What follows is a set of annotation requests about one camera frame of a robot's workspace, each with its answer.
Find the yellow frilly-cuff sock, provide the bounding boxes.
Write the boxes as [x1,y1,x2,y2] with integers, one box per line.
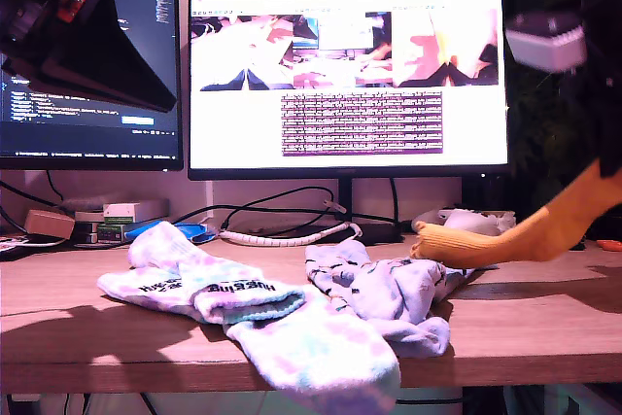
[410,156,622,270]

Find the pastel tie-dye sock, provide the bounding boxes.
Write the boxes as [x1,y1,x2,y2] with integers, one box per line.
[96,266,402,411]
[126,221,308,328]

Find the pale blue toucan sock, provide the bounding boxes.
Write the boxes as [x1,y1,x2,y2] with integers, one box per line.
[304,239,452,359]
[347,258,498,327]

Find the green leafy houseplant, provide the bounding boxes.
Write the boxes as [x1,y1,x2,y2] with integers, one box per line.
[504,64,604,222]

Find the monitor showing dark code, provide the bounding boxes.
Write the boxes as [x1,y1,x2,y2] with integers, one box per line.
[0,0,185,173]

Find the monitor showing white screen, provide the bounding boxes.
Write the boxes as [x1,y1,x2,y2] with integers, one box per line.
[187,0,511,181]

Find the beige box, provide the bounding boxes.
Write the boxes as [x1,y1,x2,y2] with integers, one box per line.
[23,209,77,241]

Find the white box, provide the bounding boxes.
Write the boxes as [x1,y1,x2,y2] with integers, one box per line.
[102,199,171,225]

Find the white game controller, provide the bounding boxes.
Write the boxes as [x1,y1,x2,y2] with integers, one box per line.
[411,208,516,237]

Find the printed magazine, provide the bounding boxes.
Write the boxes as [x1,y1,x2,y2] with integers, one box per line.
[0,233,67,263]

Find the green and white small boxes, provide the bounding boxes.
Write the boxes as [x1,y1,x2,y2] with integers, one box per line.
[75,220,128,245]

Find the blue pouch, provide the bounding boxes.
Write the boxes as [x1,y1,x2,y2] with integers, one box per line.
[123,221,218,245]

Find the black monitor stand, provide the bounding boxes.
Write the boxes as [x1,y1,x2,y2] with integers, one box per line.
[291,178,405,246]

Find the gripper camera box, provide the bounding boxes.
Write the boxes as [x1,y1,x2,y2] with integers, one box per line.
[504,10,588,74]

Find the black desk cable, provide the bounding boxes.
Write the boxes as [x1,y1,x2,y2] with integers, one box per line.
[213,185,337,237]
[116,204,402,246]

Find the black monitor cable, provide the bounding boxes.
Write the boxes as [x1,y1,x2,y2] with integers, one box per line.
[388,178,401,227]

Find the white spiral cable wrap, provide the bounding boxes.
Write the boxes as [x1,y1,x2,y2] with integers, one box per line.
[219,221,363,248]

